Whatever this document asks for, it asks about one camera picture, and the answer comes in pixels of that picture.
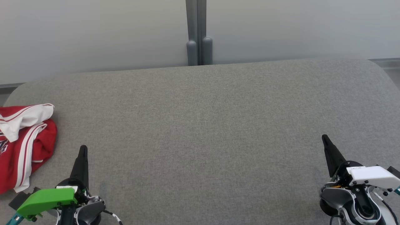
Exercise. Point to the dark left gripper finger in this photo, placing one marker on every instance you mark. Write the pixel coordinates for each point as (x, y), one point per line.
(82, 165)

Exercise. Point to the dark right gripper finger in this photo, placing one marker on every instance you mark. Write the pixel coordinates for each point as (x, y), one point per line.
(332, 159)

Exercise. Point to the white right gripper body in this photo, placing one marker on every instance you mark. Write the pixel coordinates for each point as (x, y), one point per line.
(372, 176)

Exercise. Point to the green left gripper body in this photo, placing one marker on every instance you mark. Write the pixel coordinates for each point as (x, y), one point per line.
(47, 200)

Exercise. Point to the red Bulls basketball jersey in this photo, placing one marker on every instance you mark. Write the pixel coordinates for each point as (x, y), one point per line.
(43, 140)

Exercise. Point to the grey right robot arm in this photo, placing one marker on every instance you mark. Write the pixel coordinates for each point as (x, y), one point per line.
(337, 195)

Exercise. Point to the grey fabric sofa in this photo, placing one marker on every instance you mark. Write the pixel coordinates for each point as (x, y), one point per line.
(200, 140)

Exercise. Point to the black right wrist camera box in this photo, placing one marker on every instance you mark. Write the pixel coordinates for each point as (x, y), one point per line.
(394, 172)

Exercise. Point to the grey partition base rail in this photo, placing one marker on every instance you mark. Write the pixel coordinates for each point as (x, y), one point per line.
(9, 85)
(387, 63)

